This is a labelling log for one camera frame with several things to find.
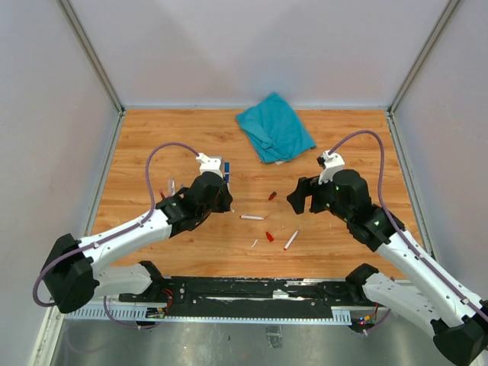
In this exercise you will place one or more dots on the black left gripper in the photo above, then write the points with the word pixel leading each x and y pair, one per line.
pixel 226 199

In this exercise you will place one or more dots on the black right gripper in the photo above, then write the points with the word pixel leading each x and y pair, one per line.
pixel 306 187

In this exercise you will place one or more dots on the blue white marker pen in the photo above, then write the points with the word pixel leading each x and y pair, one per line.
pixel 227 171

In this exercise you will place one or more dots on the purple white marker pen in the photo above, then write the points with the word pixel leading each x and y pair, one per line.
pixel 170 191

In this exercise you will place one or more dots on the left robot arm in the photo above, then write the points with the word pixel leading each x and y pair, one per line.
pixel 79 270

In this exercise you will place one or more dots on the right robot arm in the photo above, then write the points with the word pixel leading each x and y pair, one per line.
pixel 454 317

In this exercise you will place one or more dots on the red black pen cap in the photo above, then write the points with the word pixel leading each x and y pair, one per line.
pixel 272 195

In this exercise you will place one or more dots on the white red pen horizontal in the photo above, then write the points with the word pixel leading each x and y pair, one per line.
pixel 251 217

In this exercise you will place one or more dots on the white red pen diagonal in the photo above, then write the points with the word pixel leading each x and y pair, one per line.
pixel 291 240

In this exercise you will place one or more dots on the teal folded cloth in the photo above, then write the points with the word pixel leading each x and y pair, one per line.
pixel 274 130

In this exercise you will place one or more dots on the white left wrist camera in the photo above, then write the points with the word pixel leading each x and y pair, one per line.
pixel 212 164

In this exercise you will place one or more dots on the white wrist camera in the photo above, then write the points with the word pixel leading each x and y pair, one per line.
pixel 212 164
pixel 331 163

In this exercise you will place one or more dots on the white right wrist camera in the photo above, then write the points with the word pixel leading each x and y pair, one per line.
pixel 331 163

